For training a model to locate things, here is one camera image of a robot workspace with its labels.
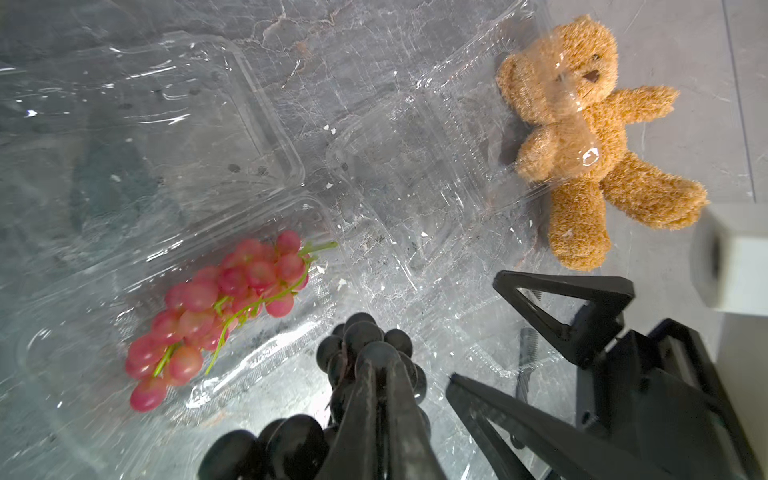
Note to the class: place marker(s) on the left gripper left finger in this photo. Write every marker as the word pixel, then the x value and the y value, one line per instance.
pixel 383 434

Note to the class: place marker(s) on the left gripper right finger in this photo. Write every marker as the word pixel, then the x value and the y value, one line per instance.
pixel 647 406

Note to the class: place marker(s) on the dark purple grape bunch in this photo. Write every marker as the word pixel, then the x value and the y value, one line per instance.
pixel 296 447

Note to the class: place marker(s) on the red grape bunch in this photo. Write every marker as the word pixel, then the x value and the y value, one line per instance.
pixel 199 315

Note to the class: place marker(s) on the clear plastic clamshell container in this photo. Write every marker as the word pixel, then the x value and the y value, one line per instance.
pixel 125 171

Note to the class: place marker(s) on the brown teddy bear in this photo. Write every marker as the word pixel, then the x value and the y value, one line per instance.
pixel 594 138

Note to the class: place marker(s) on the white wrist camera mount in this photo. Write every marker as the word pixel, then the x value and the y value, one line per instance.
pixel 728 258

